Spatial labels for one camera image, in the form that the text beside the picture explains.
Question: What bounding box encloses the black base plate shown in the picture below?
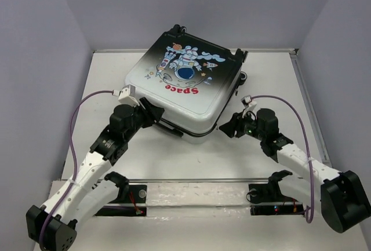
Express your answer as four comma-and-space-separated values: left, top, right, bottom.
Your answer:
95, 184, 147, 217
246, 183, 305, 216

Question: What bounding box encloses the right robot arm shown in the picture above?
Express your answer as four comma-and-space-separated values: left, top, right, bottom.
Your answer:
219, 108, 370, 233

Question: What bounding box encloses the black and white suitcase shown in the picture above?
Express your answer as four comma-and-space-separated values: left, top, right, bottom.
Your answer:
124, 24, 248, 144

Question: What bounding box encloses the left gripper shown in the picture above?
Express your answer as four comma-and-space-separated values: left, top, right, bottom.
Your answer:
124, 97, 165, 141

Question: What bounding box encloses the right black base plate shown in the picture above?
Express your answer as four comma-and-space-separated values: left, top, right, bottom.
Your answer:
246, 183, 305, 216

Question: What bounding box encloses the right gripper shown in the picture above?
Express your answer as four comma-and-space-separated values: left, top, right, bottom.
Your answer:
218, 108, 265, 141

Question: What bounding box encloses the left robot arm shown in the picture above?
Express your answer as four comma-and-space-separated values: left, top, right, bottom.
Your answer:
26, 97, 165, 250

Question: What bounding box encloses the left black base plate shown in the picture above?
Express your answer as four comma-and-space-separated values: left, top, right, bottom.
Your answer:
95, 184, 147, 217

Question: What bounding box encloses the white cardboard front panel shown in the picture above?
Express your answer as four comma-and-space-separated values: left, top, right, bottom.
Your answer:
68, 180, 368, 250

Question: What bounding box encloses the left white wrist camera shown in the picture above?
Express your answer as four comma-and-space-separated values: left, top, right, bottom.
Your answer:
118, 85, 140, 107

